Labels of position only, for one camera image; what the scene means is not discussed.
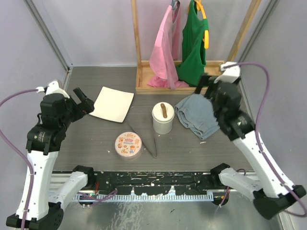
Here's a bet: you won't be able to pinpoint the tall white cylinder container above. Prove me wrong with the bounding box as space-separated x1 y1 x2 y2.
153 118 173 135

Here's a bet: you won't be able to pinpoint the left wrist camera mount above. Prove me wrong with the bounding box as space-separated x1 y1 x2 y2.
36 80 70 98

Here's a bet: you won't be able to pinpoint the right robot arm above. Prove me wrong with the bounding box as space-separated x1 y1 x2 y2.
194 74 307 219

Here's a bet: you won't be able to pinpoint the grey clothes hanger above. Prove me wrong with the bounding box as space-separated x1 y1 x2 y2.
170 0 180 10

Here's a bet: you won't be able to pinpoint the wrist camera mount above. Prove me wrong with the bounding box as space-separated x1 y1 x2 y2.
36 80 70 98
214 62 241 83

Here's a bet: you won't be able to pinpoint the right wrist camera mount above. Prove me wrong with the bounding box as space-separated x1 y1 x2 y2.
214 62 241 83

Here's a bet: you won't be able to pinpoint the blue denim shorts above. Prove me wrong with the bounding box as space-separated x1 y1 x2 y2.
174 94 220 140

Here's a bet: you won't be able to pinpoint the green hanging tank top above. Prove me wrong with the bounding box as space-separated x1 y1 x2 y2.
176 0 209 88

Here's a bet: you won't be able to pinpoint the wooden clothes rack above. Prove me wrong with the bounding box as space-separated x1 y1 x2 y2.
131 0 260 94

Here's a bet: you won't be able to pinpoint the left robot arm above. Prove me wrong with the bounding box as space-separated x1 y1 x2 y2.
1 87 96 230

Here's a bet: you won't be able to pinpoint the metal lid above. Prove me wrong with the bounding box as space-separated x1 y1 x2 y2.
115 132 142 153

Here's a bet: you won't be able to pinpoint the metal tongs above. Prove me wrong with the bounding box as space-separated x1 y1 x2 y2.
127 120 157 159

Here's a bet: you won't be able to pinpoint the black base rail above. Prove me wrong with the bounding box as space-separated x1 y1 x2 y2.
82 171 226 196

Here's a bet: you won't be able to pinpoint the white lid with brown strap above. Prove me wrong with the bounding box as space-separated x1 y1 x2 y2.
152 102 175 124

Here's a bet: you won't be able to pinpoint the yellow clothes hanger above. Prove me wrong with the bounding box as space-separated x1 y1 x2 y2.
187 0 209 49

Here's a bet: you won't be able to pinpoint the pink hanging shirt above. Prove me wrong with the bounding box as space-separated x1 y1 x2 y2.
147 5 188 90

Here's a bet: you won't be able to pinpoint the white square plate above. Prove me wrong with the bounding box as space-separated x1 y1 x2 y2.
89 87 134 123

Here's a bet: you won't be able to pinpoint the pink metal bowl container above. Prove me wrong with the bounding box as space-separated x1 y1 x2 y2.
116 149 142 161

